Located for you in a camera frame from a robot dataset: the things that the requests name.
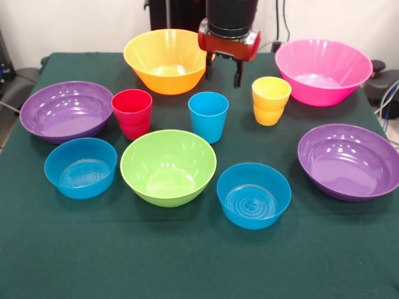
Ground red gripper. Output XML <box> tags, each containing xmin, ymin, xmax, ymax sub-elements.
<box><xmin>198</xmin><ymin>17</ymin><xmax>262</xmax><ymax>88</ymax></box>

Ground blue cup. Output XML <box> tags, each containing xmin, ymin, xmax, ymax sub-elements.
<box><xmin>188</xmin><ymin>91</ymin><xmax>229</xmax><ymax>145</ymax></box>

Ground orange bowl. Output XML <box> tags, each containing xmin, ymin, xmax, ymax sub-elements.
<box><xmin>123</xmin><ymin>28</ymin><xmax>216</xmax><ymax>95</ymax></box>

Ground orange cup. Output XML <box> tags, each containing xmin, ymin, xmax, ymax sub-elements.
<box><xmin>251</xmin><ymin>76</ymin><xmax>292</xmax><ymax>127</ymax></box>

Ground pink bowl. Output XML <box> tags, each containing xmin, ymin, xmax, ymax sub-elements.
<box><xmin>275</xmin><ymin>38</ymin><xmax>373</xmax><ymax>108</ymax></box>

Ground green bowl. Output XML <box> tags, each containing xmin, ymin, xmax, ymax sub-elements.
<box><xmin>120</xmin><ymin>129</ymin><xmax>218</xmax><ymax>208</ymax></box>

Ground blue bowl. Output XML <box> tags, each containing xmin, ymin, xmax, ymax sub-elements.
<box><xmin>44</xmin><ymin>137</ymin><xmax>118</xmax><ymax>200</ymax></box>
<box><xmin>216</xmin><ymin>162</ymin><xmax>292</xmax><ymax>230</ymax></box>

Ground black computer tower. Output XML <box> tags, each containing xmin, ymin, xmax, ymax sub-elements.
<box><xmin>0</xmin><ymin>27</ymin><xmax>16</xmax><ymax>91</ymax></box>

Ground red cup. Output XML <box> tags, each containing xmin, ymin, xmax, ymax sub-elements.
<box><xmin>111</xmin><ymin>88</ymin><xmax>153</xmax><ymax>141</ymax></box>

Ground purple bowl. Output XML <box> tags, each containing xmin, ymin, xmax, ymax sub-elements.
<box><xmin>19</xmin><ymin>80</ymin><xmax>114</xmax><ymax>145</ymax></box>
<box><xmin>297</xmin><ymin>123</ymin><xmax>399</xmax><ymax>202</ymax></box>

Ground black knobbed device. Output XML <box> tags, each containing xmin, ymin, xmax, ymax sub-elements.
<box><xmin>364</xmin><ymin>59</ymin><xmax>399</xmax><ymax>105</ymax></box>

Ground dark green tablecloth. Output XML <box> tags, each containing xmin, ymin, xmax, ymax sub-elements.
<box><xmin>0</xmin><ymin>52</ymin><xmax>399</xmax><ymax>299</ymax></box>

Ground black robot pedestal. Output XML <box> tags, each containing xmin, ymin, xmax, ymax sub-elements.
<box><xmin>149</xmin><ymin>0</ymin><xmax>208</xmax><ymax>34</ymax></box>

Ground black wall cable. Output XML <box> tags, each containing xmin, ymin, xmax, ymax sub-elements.
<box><xmin>282</xmin><ymin>0</ymin><xmax>293</xmax><ymax>43</ymax></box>

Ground grey cable bundle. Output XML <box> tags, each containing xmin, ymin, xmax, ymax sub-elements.
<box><xmin>373</xmin><ymin>79</ymin><xmax>399</xmax><ymax>147</ymax></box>

